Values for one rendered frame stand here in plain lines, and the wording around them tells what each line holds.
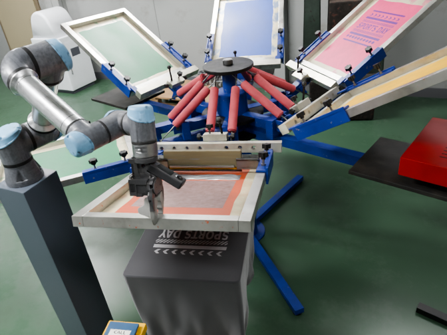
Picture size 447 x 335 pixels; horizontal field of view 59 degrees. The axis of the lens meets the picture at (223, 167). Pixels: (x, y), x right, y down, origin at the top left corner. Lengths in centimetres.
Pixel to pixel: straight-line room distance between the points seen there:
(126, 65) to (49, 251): 158
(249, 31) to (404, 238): 197
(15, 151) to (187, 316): 94
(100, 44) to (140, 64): 32
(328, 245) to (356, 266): 26
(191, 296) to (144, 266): 21
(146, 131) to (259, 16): 244
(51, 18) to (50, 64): 540
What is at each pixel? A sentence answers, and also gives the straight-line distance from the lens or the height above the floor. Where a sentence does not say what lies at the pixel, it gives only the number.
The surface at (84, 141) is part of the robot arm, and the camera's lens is 116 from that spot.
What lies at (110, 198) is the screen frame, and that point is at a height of 121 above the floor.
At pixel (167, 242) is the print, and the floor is 95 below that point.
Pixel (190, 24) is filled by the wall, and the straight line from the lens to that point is 607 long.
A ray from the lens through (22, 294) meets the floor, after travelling 319.
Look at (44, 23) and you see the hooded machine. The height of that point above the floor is 110.
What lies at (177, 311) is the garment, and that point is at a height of 76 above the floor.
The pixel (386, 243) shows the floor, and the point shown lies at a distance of 306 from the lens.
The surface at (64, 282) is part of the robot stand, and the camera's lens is 204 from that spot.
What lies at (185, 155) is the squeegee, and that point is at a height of 116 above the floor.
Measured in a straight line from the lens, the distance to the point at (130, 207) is 145.
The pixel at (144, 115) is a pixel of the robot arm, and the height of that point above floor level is 158.
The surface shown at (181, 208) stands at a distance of 139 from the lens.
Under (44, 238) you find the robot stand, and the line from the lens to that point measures 188.
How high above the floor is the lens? 201
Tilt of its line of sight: 31 degrees down
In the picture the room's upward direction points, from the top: 7 degrees counter-clockwise
